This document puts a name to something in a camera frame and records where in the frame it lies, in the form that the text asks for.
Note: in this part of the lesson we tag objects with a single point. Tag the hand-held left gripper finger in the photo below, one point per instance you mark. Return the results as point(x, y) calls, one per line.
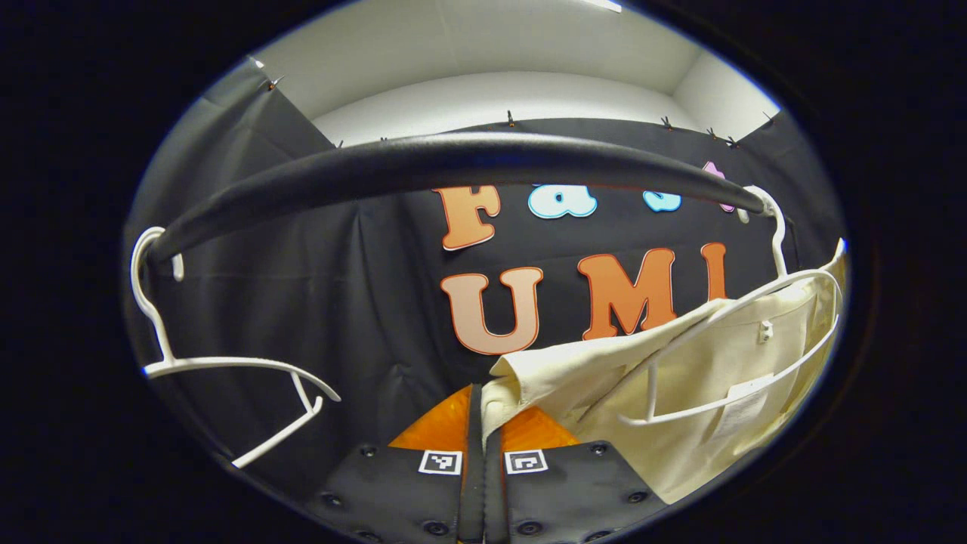
point(474, 491)
point(492, 499)

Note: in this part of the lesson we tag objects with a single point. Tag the cream button shirt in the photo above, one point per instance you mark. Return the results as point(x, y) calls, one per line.
point(604, 370)

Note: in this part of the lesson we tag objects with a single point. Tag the white clothes hanger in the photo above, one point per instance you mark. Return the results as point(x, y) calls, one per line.
point(779, 242)
point(227, 363)

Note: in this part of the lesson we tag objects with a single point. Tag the black clothes rack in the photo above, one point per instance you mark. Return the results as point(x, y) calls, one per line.
point(453, 162)

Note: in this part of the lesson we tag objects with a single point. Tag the black backdrop cloth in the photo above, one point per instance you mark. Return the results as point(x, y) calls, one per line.
point(340, 302)

